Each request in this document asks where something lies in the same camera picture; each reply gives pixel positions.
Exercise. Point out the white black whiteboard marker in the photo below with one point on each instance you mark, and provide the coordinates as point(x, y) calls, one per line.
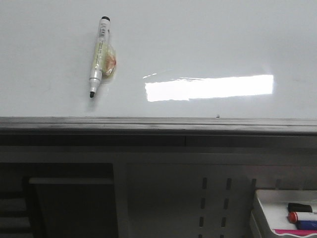
point(104, 58)

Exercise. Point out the white whiteboard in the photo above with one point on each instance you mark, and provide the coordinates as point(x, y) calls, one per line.
point(199, 65)

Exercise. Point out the grey pegboard panel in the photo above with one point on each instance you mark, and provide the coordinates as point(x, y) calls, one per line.
point(203, 201)

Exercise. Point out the white plastic marker tray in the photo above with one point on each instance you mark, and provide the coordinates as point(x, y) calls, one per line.
point(270, 211)

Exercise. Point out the red capped marker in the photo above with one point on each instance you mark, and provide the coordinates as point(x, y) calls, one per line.
point(294, 217)

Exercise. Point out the blue capped marker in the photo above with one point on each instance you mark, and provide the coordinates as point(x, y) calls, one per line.
point(306, 225)

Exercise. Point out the pink white eraser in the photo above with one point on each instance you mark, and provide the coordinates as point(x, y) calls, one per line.
point(300, 233)

